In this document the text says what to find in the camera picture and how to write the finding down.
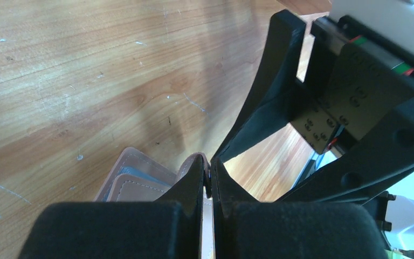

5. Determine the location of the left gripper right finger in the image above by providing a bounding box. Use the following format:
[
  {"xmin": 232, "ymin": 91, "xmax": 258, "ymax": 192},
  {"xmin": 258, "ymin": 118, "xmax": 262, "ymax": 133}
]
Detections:
[{"xmin": 211, "ymin": 159, "xmax": 387, "ymax": 258}]

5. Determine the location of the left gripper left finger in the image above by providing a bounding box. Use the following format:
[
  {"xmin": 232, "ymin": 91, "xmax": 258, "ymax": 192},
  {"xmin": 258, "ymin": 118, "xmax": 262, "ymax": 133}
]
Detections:
[{"xmin": 19, "ymin": 157, "xmax": 205, "ymax": 258}]

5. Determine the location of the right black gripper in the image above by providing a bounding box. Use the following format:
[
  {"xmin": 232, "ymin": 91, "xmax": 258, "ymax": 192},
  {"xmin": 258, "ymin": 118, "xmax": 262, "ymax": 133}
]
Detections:
[{"xmin": 211, "ymin": 9, "xmax": 414, "ymax": 205}]

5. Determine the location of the pink card holder wallet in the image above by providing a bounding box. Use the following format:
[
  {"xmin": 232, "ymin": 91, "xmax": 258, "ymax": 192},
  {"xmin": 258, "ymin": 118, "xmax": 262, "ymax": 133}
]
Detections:
[{"xmin": 94, "ymin": 147, "xmax": 215, "ymax": 258}]

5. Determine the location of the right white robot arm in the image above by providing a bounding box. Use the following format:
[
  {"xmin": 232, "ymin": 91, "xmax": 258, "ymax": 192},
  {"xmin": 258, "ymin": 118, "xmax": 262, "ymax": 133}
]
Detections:
[{"xmin": 214, "ymin": 10, "xmax": 414, "ymax": 250}]

